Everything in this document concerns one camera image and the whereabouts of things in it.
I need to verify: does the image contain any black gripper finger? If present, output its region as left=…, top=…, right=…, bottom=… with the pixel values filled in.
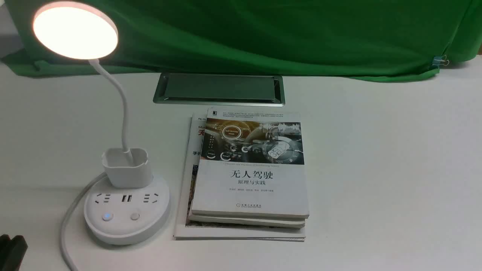
left=8, top=236, right=29, bottom=271

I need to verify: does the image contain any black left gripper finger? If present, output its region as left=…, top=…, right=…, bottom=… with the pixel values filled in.
left=0, top=234, right=11, bottom=271

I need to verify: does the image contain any white round desk lamp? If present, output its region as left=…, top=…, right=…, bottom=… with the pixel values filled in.
left=32, top=1, right=170, bottom=247

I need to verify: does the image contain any thin white bottom magazine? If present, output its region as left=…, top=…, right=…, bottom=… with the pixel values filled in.
left=174, top=114, right=306, bottom=242

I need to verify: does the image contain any white autonomous driving book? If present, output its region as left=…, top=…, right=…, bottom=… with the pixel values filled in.
left=191, top=107, right=310, bottom=219

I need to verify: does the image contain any white middle book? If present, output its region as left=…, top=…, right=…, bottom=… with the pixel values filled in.
left=186, top=214, right=306, bottom=229

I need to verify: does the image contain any green backdrop cloth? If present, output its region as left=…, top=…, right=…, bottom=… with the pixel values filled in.
left=1, top=0, right=482, bottom=83

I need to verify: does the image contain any blue binder clip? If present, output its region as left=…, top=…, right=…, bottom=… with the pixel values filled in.
left=431, top=55, right=450, bottom=69

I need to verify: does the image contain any white lamp power cable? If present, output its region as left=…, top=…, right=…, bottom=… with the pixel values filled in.
left=60, top=172, right=108, bottom=271

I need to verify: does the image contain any silver desk cable hatch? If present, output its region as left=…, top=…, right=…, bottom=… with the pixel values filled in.
left=152, top=72, right=286, bottom=107

